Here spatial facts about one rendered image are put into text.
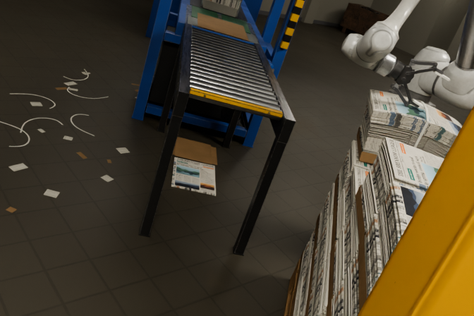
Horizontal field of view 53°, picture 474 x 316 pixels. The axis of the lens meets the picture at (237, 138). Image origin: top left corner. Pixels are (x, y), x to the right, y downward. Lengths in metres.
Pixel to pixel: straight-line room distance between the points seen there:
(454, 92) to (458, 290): 2.02
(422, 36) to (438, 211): 11.48
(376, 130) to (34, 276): 1.50
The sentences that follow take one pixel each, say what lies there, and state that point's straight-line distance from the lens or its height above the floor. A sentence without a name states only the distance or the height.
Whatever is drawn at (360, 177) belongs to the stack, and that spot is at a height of 0.83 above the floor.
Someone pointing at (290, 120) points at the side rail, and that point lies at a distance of 2.20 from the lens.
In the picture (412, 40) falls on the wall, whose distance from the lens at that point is 11.92.
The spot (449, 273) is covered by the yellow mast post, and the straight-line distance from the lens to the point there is 0.33.
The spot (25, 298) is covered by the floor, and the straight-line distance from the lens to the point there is 2.13.
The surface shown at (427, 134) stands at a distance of 1.95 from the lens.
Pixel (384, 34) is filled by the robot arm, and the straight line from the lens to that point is 1.76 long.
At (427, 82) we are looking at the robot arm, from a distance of 2.41.
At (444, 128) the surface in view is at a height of 1.07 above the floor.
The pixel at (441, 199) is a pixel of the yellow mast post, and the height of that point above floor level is 1.40.
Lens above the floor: 1.53
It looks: 24 degrees down
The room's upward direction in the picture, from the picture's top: 19 degrees clockwise
